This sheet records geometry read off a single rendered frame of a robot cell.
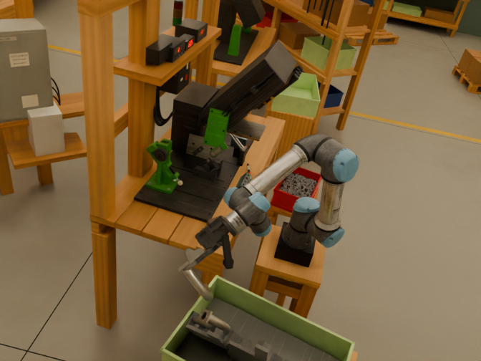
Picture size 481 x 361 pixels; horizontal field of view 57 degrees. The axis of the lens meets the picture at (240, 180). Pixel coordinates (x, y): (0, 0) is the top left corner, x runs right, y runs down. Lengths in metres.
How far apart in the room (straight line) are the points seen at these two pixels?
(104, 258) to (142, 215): 0.33
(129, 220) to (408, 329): 2.05
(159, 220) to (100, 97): 0.70
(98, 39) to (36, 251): 1.96
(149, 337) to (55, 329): 0.55
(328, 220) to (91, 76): 1.13
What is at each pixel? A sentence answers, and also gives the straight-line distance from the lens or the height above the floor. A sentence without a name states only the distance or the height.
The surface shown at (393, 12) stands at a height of 0.25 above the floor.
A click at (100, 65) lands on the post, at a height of 1.67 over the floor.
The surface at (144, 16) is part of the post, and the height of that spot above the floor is 1.77.
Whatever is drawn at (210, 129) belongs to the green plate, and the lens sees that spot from 2.49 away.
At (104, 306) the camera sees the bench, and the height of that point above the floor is 0.21.
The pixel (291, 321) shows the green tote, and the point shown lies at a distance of 1.90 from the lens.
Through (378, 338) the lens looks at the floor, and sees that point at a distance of 3.23.
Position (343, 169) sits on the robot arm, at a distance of 1.69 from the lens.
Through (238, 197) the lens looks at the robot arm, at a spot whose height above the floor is 1.38.
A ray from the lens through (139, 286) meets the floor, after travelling 3.13.
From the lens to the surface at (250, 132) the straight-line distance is 2.59.
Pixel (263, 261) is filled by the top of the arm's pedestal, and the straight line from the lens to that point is 2.18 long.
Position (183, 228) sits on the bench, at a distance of 2.23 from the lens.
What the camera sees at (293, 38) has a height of 0.85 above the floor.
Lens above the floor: 2.38
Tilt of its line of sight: 35 degrees down
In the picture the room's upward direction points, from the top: 11 degrees clockwise
